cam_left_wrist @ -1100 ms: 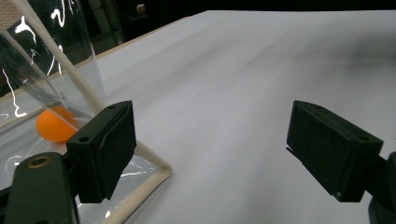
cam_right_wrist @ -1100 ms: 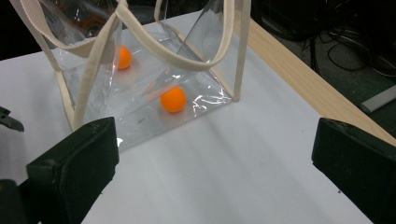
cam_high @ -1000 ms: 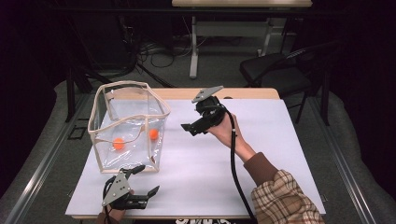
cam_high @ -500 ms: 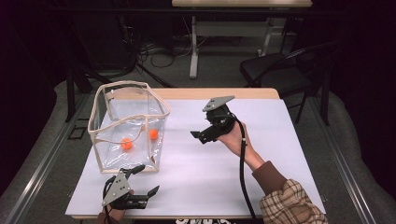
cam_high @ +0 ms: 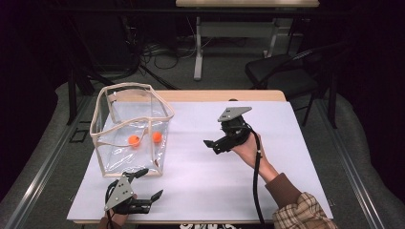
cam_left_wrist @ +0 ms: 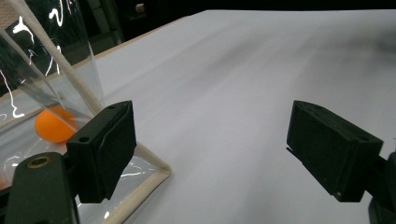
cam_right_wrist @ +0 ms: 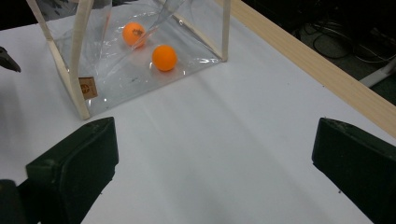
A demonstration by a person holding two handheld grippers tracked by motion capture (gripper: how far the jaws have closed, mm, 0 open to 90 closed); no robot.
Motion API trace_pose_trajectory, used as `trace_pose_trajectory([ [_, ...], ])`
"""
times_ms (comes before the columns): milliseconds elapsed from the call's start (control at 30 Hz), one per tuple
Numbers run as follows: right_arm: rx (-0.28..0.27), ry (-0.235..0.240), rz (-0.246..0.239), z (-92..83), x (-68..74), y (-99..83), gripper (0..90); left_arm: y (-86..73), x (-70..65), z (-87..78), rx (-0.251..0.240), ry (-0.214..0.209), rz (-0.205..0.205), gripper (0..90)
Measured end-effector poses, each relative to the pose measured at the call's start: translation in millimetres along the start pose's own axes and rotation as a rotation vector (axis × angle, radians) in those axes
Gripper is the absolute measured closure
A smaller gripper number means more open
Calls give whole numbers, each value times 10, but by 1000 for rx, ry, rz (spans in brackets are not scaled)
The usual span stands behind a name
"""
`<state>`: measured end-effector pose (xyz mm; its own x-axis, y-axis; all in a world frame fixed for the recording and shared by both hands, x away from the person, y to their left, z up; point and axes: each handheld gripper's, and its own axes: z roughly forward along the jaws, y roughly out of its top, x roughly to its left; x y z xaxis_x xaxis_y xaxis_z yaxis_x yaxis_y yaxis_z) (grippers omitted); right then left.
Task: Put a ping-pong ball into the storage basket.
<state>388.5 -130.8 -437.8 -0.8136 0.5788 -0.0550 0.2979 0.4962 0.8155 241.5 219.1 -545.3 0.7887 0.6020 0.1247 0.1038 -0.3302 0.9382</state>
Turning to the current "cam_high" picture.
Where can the clear plastic bag beige trim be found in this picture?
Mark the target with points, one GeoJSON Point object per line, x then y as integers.
{"type": "Point", "coordinates": [121, 156]}

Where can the black white printed clothing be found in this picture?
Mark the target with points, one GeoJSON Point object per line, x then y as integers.
{"type": "Point", "coordinates": [207, 226]}

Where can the white table mat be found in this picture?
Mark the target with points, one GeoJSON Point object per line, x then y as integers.
{"type": "Point", "coordinates": [191, 178]}

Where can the grey metal floor rail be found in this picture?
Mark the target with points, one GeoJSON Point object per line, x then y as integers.
{"type": "Point", "coordinates": [38, 178]}
{"type": "Point", "coordinates": [356, 184]}

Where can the black table grommet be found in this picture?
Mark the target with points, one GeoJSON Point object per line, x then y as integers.
{"type": "Point", "coordinates": [233, 99]}

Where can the black metal frame post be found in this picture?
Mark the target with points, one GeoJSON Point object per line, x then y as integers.
{"type": "Point", "coordinates": [333, 105]}
{"type": "Point", "coordinates": [72, 101]}

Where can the black folding chair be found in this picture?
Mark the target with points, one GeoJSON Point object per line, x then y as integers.
{"type": "Point", "coordinates": [280, 76]}

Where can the person's right hand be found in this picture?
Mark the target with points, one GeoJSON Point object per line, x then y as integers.
{"type": "Point", "coordinates": [248, 152]}

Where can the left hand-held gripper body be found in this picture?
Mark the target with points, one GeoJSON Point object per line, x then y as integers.
{"type": "Point", "coordinates": [121, 194]}

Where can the wooden table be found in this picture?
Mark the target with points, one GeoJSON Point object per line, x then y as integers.
{"type": "Point", "coordinates": [197, 95]}

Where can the white desk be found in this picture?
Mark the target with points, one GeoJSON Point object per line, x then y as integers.
{"type": "Point", "coordinates": [198, 47]}

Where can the orange ball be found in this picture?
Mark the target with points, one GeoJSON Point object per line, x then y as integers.
{"type": "Point", "coordinates": [157, 137]}
{"type": "Point", "coordinates": [134, 140]}

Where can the person's left hand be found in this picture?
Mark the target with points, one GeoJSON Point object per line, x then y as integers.
{"type": "Point", "coordinates": [118, 219]}

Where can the dark curtain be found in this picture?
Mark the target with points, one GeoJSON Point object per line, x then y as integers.
{"type": "Point", "coordinates": [19, 95]}
{"type": "Point", "coordinates": [375, 95]}

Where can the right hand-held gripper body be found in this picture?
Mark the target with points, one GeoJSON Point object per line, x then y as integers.
{"type": "Point", "coordinates": [235, 130]}

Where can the black tripod stand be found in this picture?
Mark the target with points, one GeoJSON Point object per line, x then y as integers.
{"type": "Point", "coordinates": [156, 78]}

